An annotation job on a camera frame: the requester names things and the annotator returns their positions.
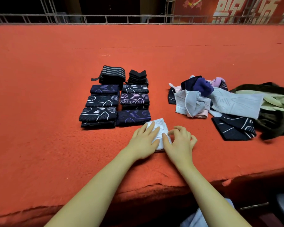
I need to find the person's left hand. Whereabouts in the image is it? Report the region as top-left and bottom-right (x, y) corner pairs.
(124, 121), (161, 161)

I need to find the person's right hand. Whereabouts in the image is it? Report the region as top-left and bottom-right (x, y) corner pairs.
(162, 125), (198, 169)

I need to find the single black white-patterned sock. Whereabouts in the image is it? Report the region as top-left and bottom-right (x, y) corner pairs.
(121, 104), (150, 111)
(79, 107), (118, 123)
(85, 94), (120, 108)

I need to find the single black purple-lined sock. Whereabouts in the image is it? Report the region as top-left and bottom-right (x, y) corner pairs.
(81, 121), (116, 130)
(120, 93), (150, 106)

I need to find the single black grey-striped sock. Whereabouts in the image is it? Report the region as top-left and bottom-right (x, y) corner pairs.
(121, 84), (150, 94)

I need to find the person's left forearm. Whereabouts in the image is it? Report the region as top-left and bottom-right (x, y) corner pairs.
(45, 149), (138, 227)

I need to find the person's right forearm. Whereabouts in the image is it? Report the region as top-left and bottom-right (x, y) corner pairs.
(177, 160), (251, 227)

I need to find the person's pale blue clothing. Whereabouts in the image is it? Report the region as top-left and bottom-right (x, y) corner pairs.
(181, 198), (235, 227)

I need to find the single black white-lined sock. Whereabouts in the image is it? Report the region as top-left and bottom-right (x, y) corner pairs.
(211, 114), (257, 141)

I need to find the grey metal truss tower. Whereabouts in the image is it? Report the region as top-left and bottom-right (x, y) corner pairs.
(165, 0), (175, 24)
(40, 0), (58, 24)

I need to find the red banner with white print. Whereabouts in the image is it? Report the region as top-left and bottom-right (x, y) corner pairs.
(174, 0), (284, 24)

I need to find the dark brown door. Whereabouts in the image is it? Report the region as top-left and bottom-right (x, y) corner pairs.
(80, 0), (142, 17)

